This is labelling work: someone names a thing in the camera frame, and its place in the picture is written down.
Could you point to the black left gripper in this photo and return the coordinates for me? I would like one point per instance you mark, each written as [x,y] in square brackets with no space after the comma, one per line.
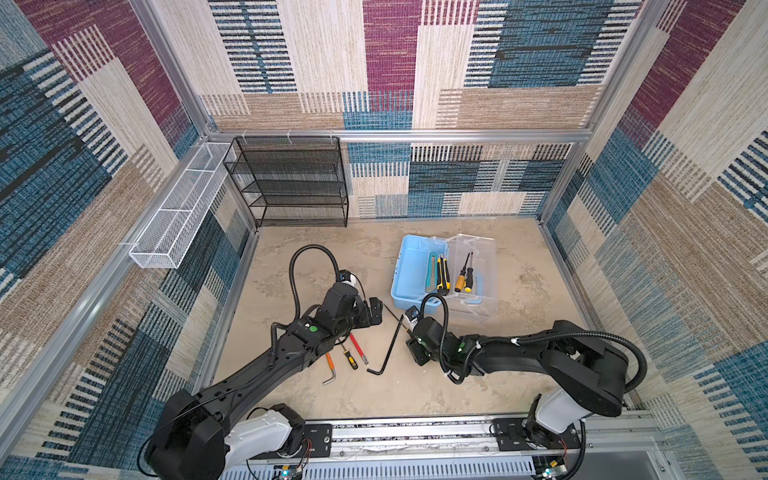
[375,312]

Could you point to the black wire mesh shelf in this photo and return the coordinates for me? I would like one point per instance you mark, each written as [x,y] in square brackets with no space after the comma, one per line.
[290,181]

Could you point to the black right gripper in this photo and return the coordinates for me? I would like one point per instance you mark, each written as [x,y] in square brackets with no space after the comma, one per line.
[415,350]

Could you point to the white wire mesh basket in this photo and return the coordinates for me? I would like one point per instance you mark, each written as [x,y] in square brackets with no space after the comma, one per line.
[166,239]

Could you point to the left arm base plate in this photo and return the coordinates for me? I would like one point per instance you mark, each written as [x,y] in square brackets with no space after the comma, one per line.
[314,441]

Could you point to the wooden handled screwdriver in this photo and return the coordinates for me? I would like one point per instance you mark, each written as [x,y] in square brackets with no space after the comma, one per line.
[459,284]

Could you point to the teal utility knife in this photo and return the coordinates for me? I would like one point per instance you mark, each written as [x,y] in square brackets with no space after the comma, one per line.
[431,279]

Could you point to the black hex key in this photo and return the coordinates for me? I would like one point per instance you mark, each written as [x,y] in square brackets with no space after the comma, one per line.
[382,369]

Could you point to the orange hex key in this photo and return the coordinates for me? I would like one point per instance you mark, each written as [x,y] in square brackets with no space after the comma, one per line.
[332,370]

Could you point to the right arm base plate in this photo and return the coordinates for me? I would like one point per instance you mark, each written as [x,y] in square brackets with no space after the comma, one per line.
[513,434]

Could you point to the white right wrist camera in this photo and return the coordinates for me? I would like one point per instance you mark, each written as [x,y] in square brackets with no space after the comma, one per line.
[412,317]

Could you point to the light blue plastic toolbox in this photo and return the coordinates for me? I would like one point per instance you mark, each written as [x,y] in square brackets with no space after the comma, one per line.
[408,287]

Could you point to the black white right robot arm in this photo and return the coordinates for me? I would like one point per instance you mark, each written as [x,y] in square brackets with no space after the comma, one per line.
[592,369]

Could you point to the black yellow phillips screwdriver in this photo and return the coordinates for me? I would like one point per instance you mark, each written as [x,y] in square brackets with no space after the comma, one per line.
[469,274]

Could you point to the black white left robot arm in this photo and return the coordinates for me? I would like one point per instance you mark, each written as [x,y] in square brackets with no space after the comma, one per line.
[202,435]

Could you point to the black yellow utility knife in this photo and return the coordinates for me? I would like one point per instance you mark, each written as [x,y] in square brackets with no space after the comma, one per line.
[444,283]

